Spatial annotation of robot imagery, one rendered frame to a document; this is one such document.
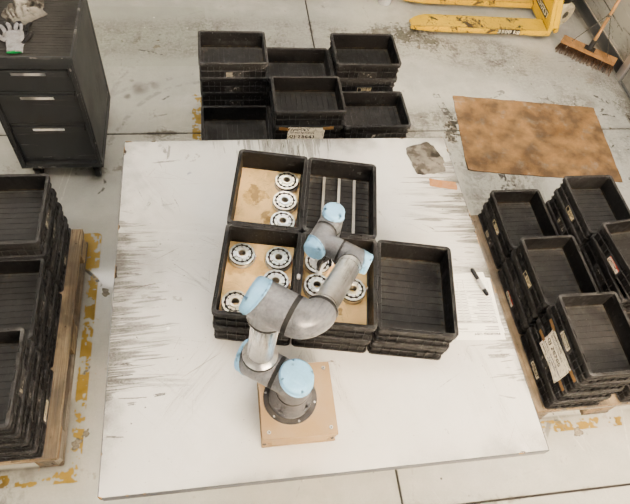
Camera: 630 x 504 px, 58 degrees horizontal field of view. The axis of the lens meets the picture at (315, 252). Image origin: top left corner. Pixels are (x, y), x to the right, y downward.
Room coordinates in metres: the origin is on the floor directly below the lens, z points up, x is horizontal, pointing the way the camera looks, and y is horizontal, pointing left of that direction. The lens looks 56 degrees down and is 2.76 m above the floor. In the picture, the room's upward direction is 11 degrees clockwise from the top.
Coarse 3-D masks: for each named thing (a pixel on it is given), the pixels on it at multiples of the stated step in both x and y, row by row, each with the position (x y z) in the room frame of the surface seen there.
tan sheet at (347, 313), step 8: (304, 256) 1.28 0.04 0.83; (304, 272) 1.21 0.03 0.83; (328, 272) 1.23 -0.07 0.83; (360, 280) 1.22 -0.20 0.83; (304, 296) 1.10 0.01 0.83; (344, 304) 1.10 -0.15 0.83; (360, 304) 1.11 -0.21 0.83; (344, 312) 1.06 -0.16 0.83; (352, 312) 1.07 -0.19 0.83; (360, 312) 1.08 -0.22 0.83; (336, 320) 1.02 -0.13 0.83; (344, 320) 1.03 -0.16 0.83; (352, 320) 1.04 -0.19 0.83; (360, 320) 1.04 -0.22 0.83
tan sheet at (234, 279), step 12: (228, 252) 1.23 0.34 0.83; (264, 252) 1.26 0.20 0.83; (228, 264) 1.17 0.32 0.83; (252, 264) 1.20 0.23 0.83; (264, 264) 1.21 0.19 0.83; (228, 276) 1.12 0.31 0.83; (240, 276) 1.13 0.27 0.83; (252, 276) 1.14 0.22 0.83; (288, 276) 1.17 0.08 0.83; (228, 288) 1.07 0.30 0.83; (240, 288) 1.08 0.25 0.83; (288, 288) 1.12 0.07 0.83
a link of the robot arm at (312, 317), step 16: (336, 256) 1.03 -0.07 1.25; (352, 256) 1.01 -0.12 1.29; (368, 256) 1.04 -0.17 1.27; (336, 272) 0.92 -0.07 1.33; (352, 272) 0.94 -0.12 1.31; (320, 288) 0.84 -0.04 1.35; (336, 288) 0.84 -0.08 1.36; (304, 304) 0.73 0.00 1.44; (320, 304) 0.75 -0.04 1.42; (336, 304) 0.79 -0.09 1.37; (304, 320) 0.68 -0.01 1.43; (320, 320) 0.70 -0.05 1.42; (288, 336) 0.66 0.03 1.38; (304, 336) 0.66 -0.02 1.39
